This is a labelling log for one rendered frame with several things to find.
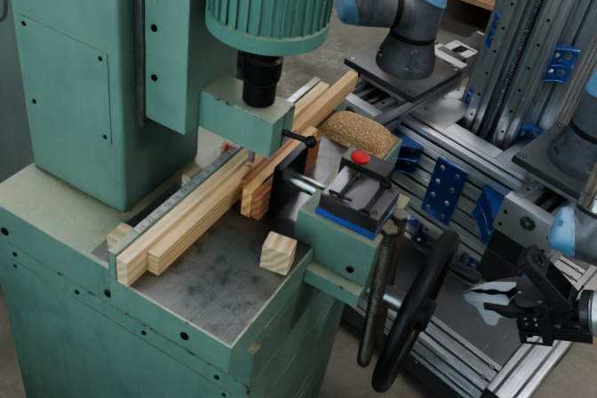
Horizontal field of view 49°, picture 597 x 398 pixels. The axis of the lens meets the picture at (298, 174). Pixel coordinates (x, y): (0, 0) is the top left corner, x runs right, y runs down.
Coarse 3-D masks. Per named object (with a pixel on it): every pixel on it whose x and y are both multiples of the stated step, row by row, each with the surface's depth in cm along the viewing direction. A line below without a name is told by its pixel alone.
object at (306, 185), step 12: (300, 144) 108; (288, 156) 105; (300, 156) 107; (276, 168) 103; (288, 168) 104; (300, 168) 110; (276, 180) 104; (288, 180) 107; (300, 180) 107; (312, 180) 107; (276, 192) 105; (288, 192) 109; (312, 192) 106; (276, 204) 107
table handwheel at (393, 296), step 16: (448, 240) 102; (432, 256) 99; (448, 256) 100; (432, 272) 97; (448, 272) 118; (416, 288) 96; (432, 288) 107; (384, 304) 109; (400, 304) 108; (416, 304) 95; (432, 304) 106; (400, 320) 95; (416, 320) 96; (400, 336) 95; (416, 336) 119; (384, 352) 97; (400, 352) 96; (384, 368) 98; (400, 368) 114; (384, 384) 100
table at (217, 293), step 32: (320, 160) 121; (224, 224) 105; (256, 224) 106; (288, 224) 107; (192, 256) 99; (224, 256) 100; (256, 256) 101; (128, 288) 93; (160, 288) 94; (192, 288) 94; (224, 288) 95; (256, 288) 96; (288, 288) 100; (320, 288) 105; (352, 288) 102; (160, 320) 93; (192, 320) 90; (224, 320) 91; (256, 320) 92; (224, 352) 89
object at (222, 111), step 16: (224, 80) 106; (240, 80) 107; (208, 96) 103; (224, 96) 102; (240, 96) 103; (208, 112) 104; (224, 112) 103; (240, 112) 101; (256, 112) 100; (272, 112) 101; (288, 112) 102; (208, 128) 106; (224, 128) 104; (240, 128) 103; (256, 128) 101; (272, 128) 99; (288, 128) 105; (240, 144) 104; (256, 144) 103; (272, 144) 102
